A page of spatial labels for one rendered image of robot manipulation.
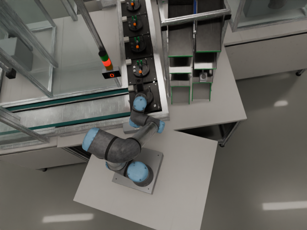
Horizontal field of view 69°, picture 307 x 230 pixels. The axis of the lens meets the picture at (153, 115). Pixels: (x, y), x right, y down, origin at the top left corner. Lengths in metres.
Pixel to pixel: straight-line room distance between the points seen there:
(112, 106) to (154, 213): 0.86
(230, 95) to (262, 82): 1.22
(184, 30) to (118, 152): 0.73
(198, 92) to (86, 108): 0.90
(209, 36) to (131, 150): 0.73
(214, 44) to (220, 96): 0.68
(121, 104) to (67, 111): 0.45
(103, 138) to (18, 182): 2.21
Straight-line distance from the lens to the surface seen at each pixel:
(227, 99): 1.88
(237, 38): 2.24
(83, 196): 1.78
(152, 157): 1.59
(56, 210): 2.83
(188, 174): 1.66
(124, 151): 0.98
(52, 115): 2.01
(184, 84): 1.52
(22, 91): 2.36
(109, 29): 2.39
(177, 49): 1.26
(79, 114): 1.90
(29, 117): 2.11
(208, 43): 1.29
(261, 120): 2.85
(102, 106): 1.86
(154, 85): 1.79
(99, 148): 1.00
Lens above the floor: 2.51
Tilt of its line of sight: 66 degrees down
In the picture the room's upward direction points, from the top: 15 degrees counter-clockwise
